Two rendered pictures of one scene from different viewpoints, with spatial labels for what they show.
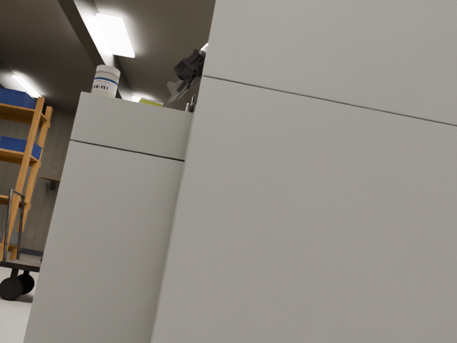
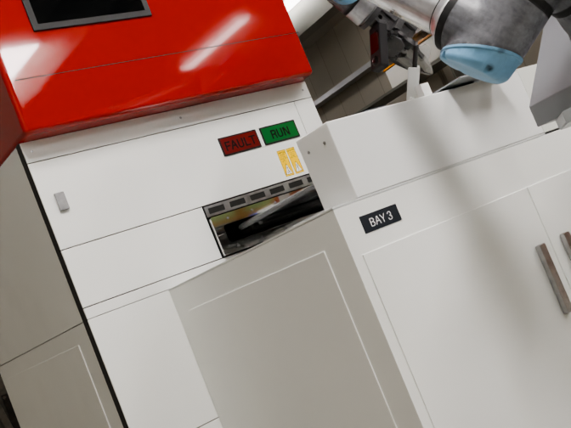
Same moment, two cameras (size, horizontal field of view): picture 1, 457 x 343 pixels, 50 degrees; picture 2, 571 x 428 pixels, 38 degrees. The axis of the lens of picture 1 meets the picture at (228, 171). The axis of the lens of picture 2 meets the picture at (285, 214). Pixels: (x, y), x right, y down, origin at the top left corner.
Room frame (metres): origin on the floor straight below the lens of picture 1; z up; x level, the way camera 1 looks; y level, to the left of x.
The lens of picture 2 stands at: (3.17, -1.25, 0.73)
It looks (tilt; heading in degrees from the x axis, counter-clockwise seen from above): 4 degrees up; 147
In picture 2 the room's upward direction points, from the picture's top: 22 degrees counter-clockwise
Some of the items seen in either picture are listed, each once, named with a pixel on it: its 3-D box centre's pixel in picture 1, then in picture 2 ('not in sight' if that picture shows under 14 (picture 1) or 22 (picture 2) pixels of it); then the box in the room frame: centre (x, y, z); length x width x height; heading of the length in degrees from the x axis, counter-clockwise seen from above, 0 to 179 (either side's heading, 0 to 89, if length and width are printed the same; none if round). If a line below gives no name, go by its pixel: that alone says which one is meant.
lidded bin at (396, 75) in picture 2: not in sight; (409, 69); (-3.46, 5.28, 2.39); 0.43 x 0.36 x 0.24; 1
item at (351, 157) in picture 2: not in sight; (429, 137); (2.00, -0.12, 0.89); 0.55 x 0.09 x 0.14; 94
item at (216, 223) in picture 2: not in sight; (287, 213); (1.43, -0.11, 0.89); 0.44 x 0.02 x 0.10; 94
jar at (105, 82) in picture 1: (105, 84); not in sight; (1.42, 0.41, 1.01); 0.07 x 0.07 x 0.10
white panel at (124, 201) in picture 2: not in sight; (208, 185); (1.43, -0.29, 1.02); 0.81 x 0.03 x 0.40; 94
